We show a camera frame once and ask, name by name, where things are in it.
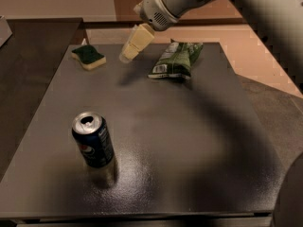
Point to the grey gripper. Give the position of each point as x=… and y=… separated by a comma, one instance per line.
x=152, y=10

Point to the grey object at left edge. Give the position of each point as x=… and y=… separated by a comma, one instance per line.
x=5, y=31

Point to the green and yellow sponge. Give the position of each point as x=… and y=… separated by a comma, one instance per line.
x=88, y=57

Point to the blue pepsi soda can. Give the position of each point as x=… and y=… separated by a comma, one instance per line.
x=91, y=134

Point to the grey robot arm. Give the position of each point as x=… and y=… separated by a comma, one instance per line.
x=279, y=25

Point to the green snack bag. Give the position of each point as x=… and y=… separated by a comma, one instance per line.
x=176, y=61

